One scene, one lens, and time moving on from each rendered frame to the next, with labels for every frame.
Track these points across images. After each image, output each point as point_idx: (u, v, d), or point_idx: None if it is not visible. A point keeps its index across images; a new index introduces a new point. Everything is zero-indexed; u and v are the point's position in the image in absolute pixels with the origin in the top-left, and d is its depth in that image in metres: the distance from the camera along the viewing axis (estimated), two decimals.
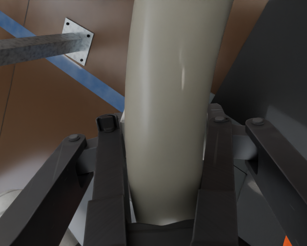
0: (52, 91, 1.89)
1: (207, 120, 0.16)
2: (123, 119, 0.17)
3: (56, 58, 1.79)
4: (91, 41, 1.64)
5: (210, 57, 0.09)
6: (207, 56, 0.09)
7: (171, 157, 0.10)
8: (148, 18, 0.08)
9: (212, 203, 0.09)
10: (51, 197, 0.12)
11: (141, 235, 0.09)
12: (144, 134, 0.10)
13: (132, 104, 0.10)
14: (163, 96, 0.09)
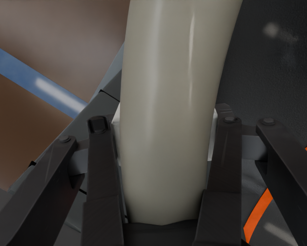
0: None
1: (217, 120, 0.16)
2: (114, 121, 0.17)
3: None
4: None
5: (215, 72, 0.08)
6: (212, 71, 0.08)
7: (172, 183, 0.09)
8: (145, 30, 0.07)
9: (217, 204, 0.09)
10: (44, 199, 0.12)
11: (141, 235, 0.09)
12: (142, 157, 0.09)
13: (128, 125, 0.09)
14: (162, 116, 0.08)
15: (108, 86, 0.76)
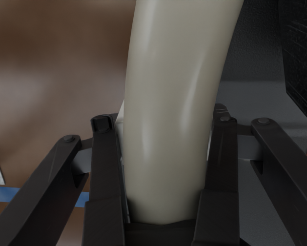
0: None
1: (212, 120, 0.16)
2: (118, 120, 0.17)
3: None
4: None
5: None
6: None
7: None
8: None
9: (214, 203, 0.09)
10: (47, 198, 0.12)
11: (141, 235, 0.09)
12: None
13: None
14: None
15: None
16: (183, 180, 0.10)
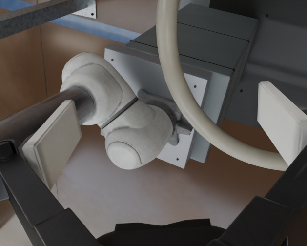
0: (78, 52, 2.18)
1: None
2: (25, 145, 0.15)
3: (72, 21, 2.06)
4: None
5: (183, 80, 0.45)
6: (182, 81, 0.45)
7: (186, 102, 0.46)
8: (169, 80, 0.45)
9: (261, 213, 0.09)
10: None
11: (141, 235, 0.09)
12: (179, 100, 0.46)
13: (173, 96, 0.46)
14: (178, 92, 0.46)
15: None
16: (171, 26, 0.42)
